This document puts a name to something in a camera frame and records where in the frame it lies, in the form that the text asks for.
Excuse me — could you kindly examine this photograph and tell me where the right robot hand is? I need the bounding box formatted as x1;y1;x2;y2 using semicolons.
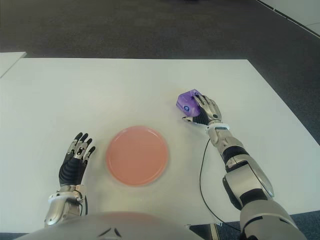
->
181;92;223;126

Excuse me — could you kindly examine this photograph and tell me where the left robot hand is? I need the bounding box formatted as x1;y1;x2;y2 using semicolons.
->
57;132;97;187

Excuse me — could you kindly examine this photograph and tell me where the purple tissue paper pack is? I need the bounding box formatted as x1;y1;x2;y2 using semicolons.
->
175;88;204;118

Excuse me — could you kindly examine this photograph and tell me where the pink round plate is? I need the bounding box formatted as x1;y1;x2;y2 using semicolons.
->
105;125;170;187

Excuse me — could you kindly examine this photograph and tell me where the grey robot torso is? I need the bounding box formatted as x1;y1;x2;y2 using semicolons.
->
14;211;201;240

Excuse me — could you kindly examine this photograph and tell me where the white neighbouring table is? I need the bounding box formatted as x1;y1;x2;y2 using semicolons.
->
0;51;28;79

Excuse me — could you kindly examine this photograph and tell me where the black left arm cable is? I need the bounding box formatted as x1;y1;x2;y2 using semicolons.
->
74;190;89;216

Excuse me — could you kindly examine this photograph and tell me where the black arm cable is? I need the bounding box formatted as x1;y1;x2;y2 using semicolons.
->
74;190;89;216
198;136;241;231

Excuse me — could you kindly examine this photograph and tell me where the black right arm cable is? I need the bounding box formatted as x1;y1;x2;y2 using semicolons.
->
198;136;241;231

